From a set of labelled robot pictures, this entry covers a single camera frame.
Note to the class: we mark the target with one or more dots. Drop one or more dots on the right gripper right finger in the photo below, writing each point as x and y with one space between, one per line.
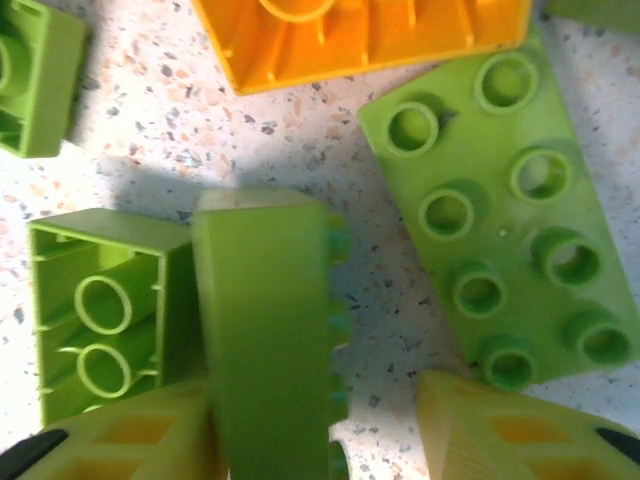
465 425

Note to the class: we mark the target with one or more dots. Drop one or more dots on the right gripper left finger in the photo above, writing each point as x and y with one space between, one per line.
82 435

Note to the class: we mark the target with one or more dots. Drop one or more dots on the thick long green lego brick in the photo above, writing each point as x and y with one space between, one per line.
265 325

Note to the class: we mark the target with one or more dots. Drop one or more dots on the flat green lego plate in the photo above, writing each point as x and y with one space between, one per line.
500 200

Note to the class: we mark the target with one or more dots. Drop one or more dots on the small green lego brick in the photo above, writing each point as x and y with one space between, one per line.
45 75

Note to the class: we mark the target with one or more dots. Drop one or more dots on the large orange lego brick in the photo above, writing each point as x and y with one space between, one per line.
400 40

